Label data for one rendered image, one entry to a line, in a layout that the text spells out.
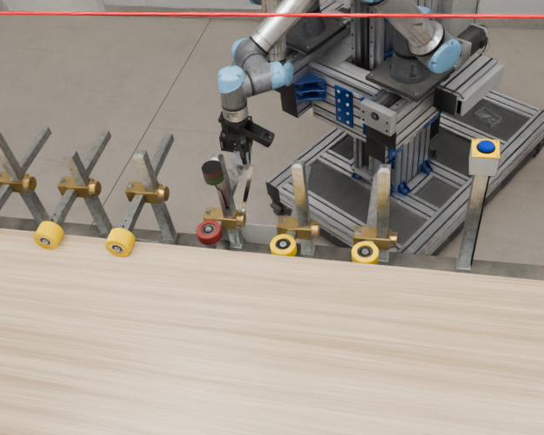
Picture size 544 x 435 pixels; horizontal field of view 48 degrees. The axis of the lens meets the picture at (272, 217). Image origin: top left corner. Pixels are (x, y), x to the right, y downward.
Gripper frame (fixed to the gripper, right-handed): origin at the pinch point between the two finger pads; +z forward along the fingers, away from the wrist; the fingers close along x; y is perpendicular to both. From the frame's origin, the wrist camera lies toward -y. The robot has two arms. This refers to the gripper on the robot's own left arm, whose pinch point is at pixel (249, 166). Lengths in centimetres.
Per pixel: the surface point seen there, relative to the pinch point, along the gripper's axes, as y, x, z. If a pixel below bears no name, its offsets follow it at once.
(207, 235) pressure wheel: 9.6, 20.5, 12.1
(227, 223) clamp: 6.5, 10.3, 17.3
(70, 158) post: 56, 10, -5
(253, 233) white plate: -0.3, 5.6, 26.8
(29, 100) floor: 202, -153, 111
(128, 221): 34.7, 22.4, 8.0
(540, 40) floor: -126, -237, 94
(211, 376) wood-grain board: -5, 67, 12
